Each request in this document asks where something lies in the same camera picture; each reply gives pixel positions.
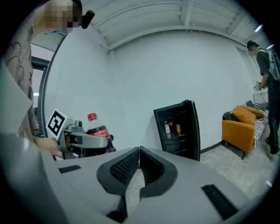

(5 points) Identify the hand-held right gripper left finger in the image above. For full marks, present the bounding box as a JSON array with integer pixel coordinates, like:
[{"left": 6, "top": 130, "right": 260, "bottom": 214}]
[{"left": 0, "top": 133, "right": 140, "bottom": 224}]

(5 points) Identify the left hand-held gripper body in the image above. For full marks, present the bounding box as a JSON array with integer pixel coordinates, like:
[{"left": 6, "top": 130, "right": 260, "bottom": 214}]
[{"left": 46, "top": 107, "right": 86, "bottom": 160}]

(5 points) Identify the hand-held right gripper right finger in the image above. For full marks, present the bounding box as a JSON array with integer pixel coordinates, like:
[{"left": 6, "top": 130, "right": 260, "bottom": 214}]
[{"left": 129, "top": 146, "right": 252, "bottom": 224}]

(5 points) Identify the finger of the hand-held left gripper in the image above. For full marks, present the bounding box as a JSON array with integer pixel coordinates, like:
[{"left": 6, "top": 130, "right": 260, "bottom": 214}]
[{"left": 71, "top": 132, "right": 109, "bottom": 149}]

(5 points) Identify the cola bottle red cap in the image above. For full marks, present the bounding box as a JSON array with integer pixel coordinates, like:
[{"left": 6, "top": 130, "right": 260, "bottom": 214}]
[{"left": 87, "top": 112, "right": 117, "bottom": 155}]

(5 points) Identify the black cabinet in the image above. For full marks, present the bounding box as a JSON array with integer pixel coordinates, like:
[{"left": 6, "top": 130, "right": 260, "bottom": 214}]
[{"left": 153, "top": 99, "right": 201, "bottom": 162}]

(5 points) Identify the person's left forearm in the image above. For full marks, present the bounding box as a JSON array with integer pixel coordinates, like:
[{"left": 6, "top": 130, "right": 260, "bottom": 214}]
[{"left": 32, "top": 135, "right": 51, "bottom": 152}]

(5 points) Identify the person's left hand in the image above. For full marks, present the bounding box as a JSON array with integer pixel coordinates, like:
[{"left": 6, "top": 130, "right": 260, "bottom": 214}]
[{"left": 47, "top": 139, "right": 64, "bottom": 159}]

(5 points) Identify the orange sofa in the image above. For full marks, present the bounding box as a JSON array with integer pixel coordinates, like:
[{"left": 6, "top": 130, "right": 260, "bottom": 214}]
[{"left": 221, "top": 100, "right": 270, "bottom": 154}]

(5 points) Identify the dark garment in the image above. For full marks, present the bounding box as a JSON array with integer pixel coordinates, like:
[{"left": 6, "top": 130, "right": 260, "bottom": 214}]
[{"left": 223, "top": 111, "right": 236, "bottom": 122}]

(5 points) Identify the person's grey-brown printed t-shirt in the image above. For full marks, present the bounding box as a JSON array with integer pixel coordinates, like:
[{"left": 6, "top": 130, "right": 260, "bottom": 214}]
[{"left": 2, "top": 13, "right": 40, "bottom": 140}]

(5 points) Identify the large orange cushion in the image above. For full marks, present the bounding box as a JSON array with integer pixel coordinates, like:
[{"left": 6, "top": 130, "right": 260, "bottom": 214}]
[{"left": 231, "top": 105, "right": 257, "bottom": 125}]

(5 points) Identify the black-and-white striped blanket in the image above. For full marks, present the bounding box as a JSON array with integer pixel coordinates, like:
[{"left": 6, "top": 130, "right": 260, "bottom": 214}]
[{"left": 253, "top": 102, "right": 270, "bottom": 145}]

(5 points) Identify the small orange cushion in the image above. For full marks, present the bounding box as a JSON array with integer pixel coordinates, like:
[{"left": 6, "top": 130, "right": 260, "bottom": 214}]
[{"left": 241, "top": 106, "right": 265, "bottom": 119}]

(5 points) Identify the white cabinet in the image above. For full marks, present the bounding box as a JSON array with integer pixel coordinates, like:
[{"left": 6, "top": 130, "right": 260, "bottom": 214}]
[{"left": 253, "top": 89, "right": 270, "bottom": 104}]

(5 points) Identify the person's face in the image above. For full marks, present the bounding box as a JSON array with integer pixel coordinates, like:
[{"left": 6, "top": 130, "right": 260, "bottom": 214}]
[{"left": 45, "top": 0, "right": 83, "bottom": 34}]

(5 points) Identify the black head-worn camera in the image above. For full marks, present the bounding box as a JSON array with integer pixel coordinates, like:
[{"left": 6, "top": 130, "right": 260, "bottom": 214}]
[{"left": 81, "top": 10, "right": 96, "bottom": 29}]

